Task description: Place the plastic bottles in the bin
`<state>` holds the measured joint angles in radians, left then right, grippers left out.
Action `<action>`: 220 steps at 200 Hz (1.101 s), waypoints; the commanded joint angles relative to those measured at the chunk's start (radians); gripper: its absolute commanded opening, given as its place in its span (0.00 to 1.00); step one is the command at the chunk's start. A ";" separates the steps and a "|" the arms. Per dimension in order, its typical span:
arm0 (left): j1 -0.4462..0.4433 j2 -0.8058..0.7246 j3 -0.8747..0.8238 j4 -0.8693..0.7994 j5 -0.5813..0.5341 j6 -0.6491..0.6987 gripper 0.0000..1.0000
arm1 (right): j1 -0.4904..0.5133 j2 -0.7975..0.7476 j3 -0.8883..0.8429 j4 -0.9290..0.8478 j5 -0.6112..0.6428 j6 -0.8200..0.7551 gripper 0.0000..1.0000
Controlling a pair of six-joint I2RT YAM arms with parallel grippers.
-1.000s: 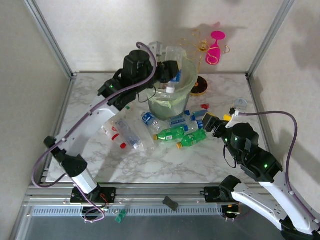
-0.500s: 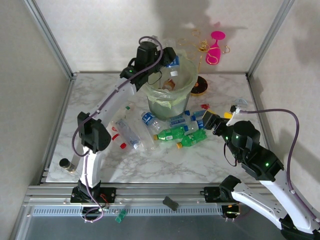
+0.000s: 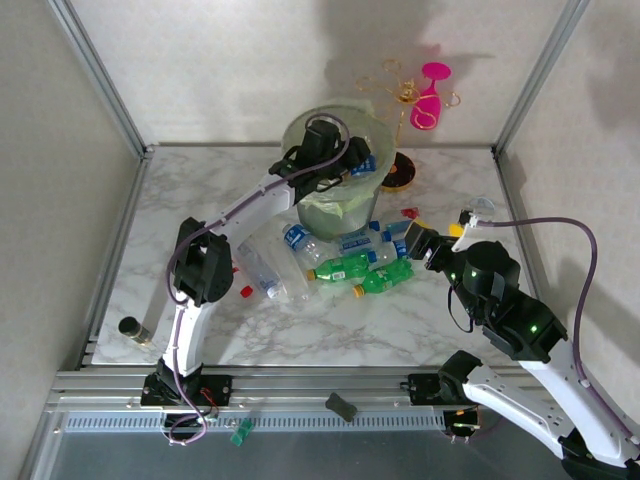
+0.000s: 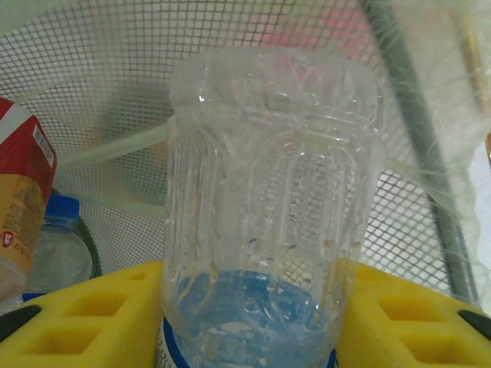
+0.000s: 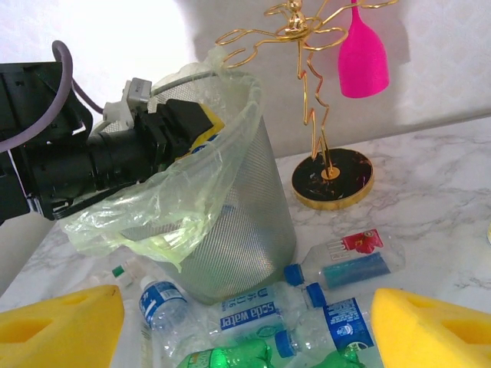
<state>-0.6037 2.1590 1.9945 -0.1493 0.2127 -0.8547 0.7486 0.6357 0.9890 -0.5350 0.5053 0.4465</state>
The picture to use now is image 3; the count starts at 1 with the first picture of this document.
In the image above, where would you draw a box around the short bottle blue white label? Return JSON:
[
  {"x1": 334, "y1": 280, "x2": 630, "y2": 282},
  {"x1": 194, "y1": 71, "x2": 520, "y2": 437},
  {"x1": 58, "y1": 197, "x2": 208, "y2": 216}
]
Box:
[{"x1": 348, "y1": 154, "x2": 377, "y2": 178}]

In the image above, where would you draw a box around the green bottle yellow cap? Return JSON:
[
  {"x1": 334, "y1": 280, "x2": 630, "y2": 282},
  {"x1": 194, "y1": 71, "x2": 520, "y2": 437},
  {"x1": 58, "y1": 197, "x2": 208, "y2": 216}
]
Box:
[
  {"x1": 305, "y1": 251, "x2": 374, "y2": 284},
  {"x1": 352, "y1": 259, "x2": 416, "y2": 300}
]

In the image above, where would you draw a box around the clear bottle blue text label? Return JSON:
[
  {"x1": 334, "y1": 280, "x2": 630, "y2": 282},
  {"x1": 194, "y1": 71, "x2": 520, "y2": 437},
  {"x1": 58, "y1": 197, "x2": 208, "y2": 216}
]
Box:
[{"x1": 338, "y1": 221, "x2": 394, "y2": 257}]

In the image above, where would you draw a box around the large clear bottle green neckband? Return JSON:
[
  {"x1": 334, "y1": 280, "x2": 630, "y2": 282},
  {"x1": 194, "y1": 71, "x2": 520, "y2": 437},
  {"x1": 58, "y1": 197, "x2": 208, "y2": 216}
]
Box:
[{"x1": 252, "y1": 227, "x2": 314, "y2": 304}]

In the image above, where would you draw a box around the clear bottle small blue label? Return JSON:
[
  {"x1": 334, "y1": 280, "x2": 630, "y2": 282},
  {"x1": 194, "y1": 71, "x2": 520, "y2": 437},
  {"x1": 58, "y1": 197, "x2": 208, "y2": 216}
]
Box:
[{"x1": 233, "y1": 238, "x2": 285, "y2": 300}]

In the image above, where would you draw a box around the small clear bottle red cap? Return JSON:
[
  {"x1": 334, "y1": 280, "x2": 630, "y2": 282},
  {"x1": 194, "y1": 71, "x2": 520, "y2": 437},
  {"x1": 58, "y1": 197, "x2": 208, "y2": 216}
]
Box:
[{"x1": 230, "y1": 264, "x2": 253, "y2": 300}]

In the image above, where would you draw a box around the green plastic bin liner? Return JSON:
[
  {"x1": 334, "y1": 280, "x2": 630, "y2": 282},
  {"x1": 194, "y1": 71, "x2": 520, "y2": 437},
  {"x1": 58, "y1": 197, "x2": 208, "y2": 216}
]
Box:
[{"x1": 278, "y1": 98, "x2": 398, "y2": 219}]

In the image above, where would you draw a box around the metal mesh waste bin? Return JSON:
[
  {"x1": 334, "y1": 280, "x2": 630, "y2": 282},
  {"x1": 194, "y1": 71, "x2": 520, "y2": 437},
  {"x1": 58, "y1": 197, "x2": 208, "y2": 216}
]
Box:
[{"x1": 279, "y1": 99, "x2": 397, "y2": 245}]

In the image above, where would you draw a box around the pink wine glass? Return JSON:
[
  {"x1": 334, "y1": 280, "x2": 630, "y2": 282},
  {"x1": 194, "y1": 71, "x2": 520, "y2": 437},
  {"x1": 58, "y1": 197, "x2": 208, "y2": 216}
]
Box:
[{"x1": 410, "y1": 60, "x2": 453, "y2": 130}]

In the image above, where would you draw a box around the black bone-shaped clip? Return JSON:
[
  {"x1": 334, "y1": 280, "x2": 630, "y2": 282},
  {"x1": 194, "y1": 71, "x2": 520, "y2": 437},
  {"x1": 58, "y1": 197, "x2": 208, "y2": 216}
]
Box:
[{"x1": 324, "y1": 392, "x2": 359, "y2": 422}]

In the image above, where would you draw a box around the grey metal panel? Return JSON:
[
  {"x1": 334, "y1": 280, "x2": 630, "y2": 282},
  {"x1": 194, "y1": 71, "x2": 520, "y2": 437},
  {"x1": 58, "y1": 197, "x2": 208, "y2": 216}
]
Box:
[{"x1": 19, "y1": 409, "x2": 616, "y2": 480}]

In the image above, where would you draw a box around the small green clip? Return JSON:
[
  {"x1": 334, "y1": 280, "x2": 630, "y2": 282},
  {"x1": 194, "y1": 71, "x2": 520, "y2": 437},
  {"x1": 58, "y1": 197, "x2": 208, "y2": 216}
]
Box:
[{"x1": 229, "y1": 418, "x2": 255, "y2": 446}]

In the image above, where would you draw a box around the dark can gold rim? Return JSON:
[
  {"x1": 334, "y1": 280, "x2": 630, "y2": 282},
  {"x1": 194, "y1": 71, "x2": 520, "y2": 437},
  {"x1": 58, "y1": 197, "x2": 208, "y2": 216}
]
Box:
[{"x1": 117, "y1": 315, "x2": 153, "y2": 347}]

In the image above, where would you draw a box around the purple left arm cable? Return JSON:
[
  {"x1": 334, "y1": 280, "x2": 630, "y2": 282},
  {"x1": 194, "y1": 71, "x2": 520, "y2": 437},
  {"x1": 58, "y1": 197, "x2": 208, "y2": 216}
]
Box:
[{"x1": 162, "y1": 113, "x2": 351, "y2": 446}]

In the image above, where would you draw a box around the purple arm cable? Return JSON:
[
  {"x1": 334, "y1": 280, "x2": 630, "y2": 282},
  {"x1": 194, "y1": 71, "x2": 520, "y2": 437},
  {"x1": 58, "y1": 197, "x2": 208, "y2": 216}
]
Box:
[
  {"x1": 162, "y1": 113, "x2": 351, "y2": 446},
  {"x1": 479, "y1": 215, "x2": 636, "y2": 441}
]

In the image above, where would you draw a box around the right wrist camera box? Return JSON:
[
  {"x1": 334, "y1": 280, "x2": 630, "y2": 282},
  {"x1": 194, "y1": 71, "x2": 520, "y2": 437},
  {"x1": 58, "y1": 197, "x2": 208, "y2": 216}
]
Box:
[{"x1": 451, "y1": 208, "x2": 487, "y2": 254}]

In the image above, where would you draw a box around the gold wire glass rack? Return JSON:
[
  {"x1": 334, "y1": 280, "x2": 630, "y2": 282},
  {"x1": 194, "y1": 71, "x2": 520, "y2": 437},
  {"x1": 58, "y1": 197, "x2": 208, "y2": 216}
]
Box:
[{"x1": 356, "y1": 58, "x2": 462, "y2": 195}]

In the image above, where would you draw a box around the aluminium side rail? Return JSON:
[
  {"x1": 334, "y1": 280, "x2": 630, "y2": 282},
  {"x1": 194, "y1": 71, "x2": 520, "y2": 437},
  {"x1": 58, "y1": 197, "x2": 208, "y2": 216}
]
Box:
[
  {"x1": 492, "y1": 147, "x2": 584, "y2": 371},
  {"x1": 74, "y1": 147, "x2": 154, "y2": 371}
]

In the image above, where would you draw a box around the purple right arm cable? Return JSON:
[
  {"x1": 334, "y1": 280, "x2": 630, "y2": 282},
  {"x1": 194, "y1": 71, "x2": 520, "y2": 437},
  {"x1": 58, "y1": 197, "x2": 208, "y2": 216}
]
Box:
[{"x1": 479, "y1": 215, "x2": 636, "y2": 441}]

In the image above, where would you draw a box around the aluminium frame post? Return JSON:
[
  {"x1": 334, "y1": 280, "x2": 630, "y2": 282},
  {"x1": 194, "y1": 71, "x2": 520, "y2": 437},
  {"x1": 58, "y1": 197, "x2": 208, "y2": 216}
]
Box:
[
  {"x1": 492, "y1": 0, "x2": 591, "y2": 156},
  {"x1": 47, "y1": 0, "x2": 154, "y2": 159}
]

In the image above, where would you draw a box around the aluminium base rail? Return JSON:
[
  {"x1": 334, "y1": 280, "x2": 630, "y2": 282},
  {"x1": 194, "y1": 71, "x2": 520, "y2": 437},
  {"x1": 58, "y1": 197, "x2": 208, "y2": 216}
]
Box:
[{"x1": 47, "y1": 367, "x2": 594, "y2": 414}]

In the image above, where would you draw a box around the slotted grey cable duct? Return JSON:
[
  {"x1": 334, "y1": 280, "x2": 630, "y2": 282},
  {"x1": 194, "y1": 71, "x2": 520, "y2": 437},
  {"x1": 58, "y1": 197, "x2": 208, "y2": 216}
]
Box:
[{"x1": 62, "y1": 410, "x2": 449, "y2": 434}]

